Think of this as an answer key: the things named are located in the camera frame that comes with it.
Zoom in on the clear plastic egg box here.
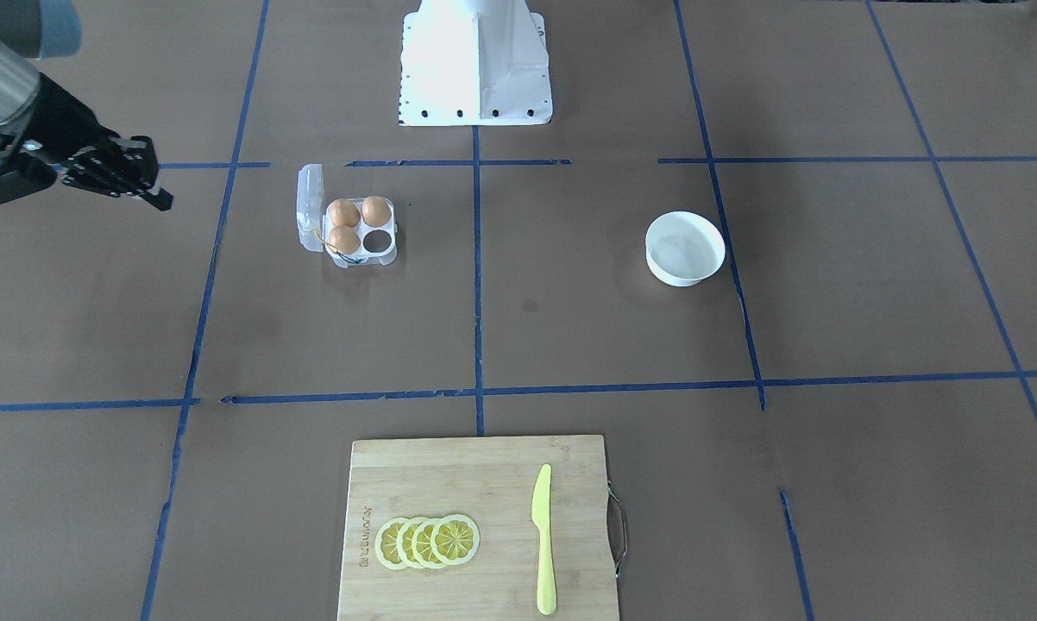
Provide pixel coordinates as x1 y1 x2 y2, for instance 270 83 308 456
295 164 398 269

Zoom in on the back lemon slice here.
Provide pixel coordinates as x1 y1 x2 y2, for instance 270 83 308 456
374 517 409 571

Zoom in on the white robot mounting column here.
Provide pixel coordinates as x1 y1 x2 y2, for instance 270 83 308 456
398 1 554 128

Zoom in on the lower brown egg in box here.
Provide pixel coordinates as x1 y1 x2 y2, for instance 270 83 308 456
326 199 361 229

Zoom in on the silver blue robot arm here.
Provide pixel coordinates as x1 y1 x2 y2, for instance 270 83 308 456
0 1 174 211

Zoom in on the brown egg from bowl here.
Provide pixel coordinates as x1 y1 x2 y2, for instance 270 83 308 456
361 196 393 228

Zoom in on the wooden cutting board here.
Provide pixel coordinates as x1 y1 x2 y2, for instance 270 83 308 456
336 434 620 620

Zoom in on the white ceramic bowl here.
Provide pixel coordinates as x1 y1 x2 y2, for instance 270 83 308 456
644 210 726 287

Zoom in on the yellow plastic knife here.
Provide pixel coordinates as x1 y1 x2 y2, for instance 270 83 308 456
531 463 557 616

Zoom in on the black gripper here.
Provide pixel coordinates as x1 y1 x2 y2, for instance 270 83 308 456
24 74 174 211

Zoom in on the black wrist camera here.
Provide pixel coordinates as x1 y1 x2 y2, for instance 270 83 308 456
0 134 58 204

